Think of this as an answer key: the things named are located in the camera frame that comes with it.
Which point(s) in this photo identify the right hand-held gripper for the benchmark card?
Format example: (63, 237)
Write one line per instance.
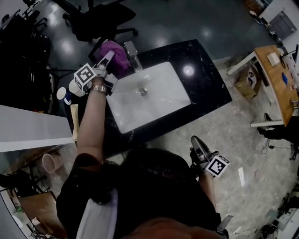
(217, 166)

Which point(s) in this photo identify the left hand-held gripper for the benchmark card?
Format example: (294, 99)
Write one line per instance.
(85, 75)

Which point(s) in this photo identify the purple cloth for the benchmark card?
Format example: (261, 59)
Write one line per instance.
(116, 53)

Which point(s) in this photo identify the chrome faucet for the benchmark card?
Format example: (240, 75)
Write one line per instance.
(133, 56)

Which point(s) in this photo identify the person's right forearm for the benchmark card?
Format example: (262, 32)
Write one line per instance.
(208, 189)

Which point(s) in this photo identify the person's left forearm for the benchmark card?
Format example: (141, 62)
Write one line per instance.
(91, 121)

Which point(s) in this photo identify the grey shoulder bag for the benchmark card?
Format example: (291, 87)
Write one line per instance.
(98, 219)

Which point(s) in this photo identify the metal wristwatch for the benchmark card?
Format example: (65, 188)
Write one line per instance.
(99, 88)

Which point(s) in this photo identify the black office chair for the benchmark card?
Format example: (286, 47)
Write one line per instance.
(100, 21)

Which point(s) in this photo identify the white mug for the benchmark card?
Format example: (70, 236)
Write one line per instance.
(76, 89)

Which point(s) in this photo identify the white sink basin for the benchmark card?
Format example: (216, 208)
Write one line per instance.
(149, 93)

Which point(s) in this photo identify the black marble vanity table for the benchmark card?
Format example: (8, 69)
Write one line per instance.
(205, 88)

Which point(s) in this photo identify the blue mug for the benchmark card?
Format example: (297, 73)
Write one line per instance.
(63, 94)

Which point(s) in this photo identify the beige paper packet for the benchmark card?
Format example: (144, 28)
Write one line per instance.
(74, 121)

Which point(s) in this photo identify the person's black shirt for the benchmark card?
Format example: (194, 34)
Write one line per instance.
(140, 198)

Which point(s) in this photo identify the cardboard box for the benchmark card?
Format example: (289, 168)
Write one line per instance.
(247, 81)

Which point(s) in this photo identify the person's dark cap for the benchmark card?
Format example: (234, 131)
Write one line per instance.
(172, 229)

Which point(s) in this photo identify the light wooden table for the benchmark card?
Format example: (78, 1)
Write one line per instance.
(280, 88)

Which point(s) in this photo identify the blue flat tool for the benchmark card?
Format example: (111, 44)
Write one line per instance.
(285, 78)

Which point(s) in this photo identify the white box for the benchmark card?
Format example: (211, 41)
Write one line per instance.
(272, 58)

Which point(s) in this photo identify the pink waste bin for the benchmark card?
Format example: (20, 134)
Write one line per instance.
(50, 163)

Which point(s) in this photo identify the black side chair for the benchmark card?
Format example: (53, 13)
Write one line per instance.
(14, 182)

